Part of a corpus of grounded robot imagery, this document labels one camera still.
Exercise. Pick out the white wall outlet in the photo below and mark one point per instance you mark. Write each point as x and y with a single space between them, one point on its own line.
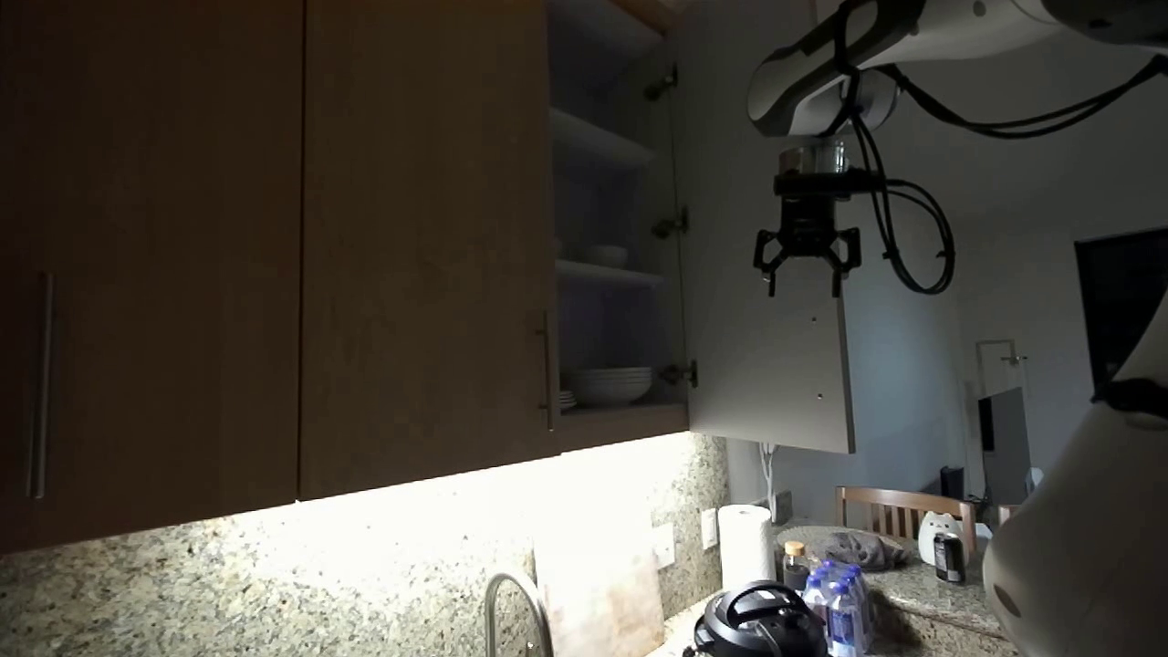
710 532

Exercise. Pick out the white kettle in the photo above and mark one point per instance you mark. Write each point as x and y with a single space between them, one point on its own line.
935 533

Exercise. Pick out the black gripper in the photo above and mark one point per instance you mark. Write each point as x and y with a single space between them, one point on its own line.
813 223

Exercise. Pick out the chrome faucet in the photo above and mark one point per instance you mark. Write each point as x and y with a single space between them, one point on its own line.
491 625

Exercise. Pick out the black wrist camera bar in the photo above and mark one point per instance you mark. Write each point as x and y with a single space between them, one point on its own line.
827 183

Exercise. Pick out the cabinet interior with shelves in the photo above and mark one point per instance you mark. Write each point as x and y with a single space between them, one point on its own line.
606 132

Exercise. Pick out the white plate stack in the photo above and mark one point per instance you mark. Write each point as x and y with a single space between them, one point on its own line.
563 399

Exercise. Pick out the wooden chair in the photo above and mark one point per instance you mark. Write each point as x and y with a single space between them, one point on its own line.
905 497

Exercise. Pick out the blue plastic water bottle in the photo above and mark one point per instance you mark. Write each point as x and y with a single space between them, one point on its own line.
839 606

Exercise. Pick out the black pressure cooker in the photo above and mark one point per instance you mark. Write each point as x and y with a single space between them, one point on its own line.
754 625

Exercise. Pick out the dark rectangular window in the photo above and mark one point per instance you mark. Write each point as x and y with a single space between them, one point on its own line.
1119 304

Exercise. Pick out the small white bowl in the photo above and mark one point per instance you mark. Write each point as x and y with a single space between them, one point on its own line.
606 257

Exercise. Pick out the white paper towel roll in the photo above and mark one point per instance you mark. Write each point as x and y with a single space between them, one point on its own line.
747 548

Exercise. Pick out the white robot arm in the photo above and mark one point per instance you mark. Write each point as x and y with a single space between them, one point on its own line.
1072 548

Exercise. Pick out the narrow wooden cabinet door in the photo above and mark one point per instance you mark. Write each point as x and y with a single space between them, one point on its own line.
159 304

